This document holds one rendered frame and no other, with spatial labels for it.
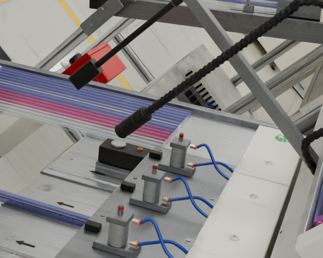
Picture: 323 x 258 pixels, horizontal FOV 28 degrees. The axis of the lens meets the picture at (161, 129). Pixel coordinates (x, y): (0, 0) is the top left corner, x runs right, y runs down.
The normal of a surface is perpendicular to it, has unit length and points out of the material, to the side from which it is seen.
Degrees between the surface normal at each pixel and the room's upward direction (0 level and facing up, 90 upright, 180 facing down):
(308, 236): 90
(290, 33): 90
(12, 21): 0
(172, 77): 0
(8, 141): 90
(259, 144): 43
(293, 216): 90
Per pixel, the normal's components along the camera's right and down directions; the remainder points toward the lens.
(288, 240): -0.61, -0.79
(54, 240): 0.11, -0.91
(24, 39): 0.73, -0.51
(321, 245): -0.33, 0.35
